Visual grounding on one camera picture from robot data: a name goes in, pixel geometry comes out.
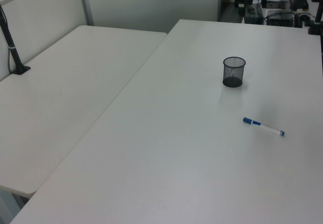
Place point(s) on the blue and white marker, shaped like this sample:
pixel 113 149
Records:
pixel 265 126

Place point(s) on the black mesh pen cup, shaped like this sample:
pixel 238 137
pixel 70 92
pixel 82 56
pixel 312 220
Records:
pixel 233 76

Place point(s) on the white side table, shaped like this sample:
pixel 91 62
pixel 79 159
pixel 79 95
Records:
pixel 63 95

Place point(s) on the black equipment box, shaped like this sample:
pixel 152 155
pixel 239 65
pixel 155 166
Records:
pixel 253 13

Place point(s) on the black stand with table clamp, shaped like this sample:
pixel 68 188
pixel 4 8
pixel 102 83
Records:
pixel 318 14

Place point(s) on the grey metal partition post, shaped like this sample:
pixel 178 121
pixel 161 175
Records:
pixel 85 4

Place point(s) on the black camera pole with clamp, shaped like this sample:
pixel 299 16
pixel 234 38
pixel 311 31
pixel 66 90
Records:
pixel 11 48

